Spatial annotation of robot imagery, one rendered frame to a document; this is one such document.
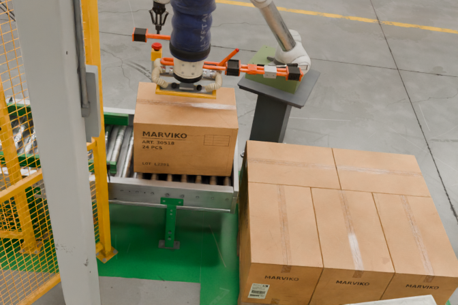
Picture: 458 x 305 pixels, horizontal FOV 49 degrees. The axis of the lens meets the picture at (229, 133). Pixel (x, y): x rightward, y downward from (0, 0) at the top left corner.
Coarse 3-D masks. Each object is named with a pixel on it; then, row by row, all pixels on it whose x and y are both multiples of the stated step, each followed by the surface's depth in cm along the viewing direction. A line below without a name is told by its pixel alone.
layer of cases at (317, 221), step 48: (288, 144) 345; (240, 192) 353; (288, 192) 310; (336, 192) 315; (384, 192) 320; (240, 240) 326; (288, 240) 282; (336, 240) 286; (384, 240) 290; (432, 240) 294; (288, 288) 284; (336, 288) 283; (384, 288) 283; (432, 288) 283
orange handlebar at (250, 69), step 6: (150, 36) 297; (156, 36) 297; (162, 36) 298; (168, 36) 298; (162, 60) 278; (168, 60) 280; (204, 66) 279; (210, 66) 279; (216, 66) 280; (222, 66) 284; (246, 66) 284; (252, 66) 284; (258, 66) 285; (246, 72) 282; (252, 72) 282; (258, 72) 282; (282, 72) 283
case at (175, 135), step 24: (144, 96) 300; (168, 96) 303; (144, 120) 284; (168, 120) 286; (192, 120) 289; (216, 120) 291; (144, 144) 292; (168, 144) 293; (192, 144) 294; (216, 144) 295; (144, 168) 305; (168, 168) 306; (192, 168) 307; (216, 168) 308
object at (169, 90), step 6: (156, 84) 281; (168, 84) 281; (174, 84) 277; (198, 84) 280; (156, 90) 276; (162, 90) 277; (168, 90) 277; (174, 90) 278; (180, 90) 278; (186, 90) 279; (198, 90) 280; (204, 90) 281; (216, 90) 284; (180, 96) 278; (186, 96) 278; (192, 96) 278; (198, 96) 278; (204, 96) 278; (210, 96) 278; (216, 96) 280
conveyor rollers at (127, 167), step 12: (12, 120) 330; (24, 120) 331; (24, 132) 324; (108, 132) 332; (120, 132) 333; (132, 132) 335; (0, 144) 311; (120, 144) 325; (132, 144) 325; (132, 156) 319; (24, 168) 302; (168, 180) 305; (180, 180) 308; (216, 180) 311; (228, 180) 311
